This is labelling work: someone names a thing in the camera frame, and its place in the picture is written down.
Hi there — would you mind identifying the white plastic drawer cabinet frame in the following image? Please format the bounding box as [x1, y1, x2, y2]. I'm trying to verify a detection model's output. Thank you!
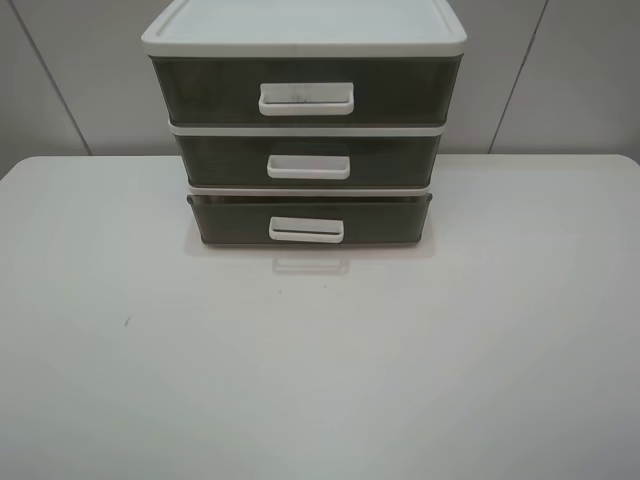
[141, 1, 467, 196]

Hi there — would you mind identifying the dark translucent drawer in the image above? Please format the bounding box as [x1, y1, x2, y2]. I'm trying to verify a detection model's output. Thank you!
[176, 136, 440, 190]
[187, 193, 432, 246]
[151, 57, 462, 128]

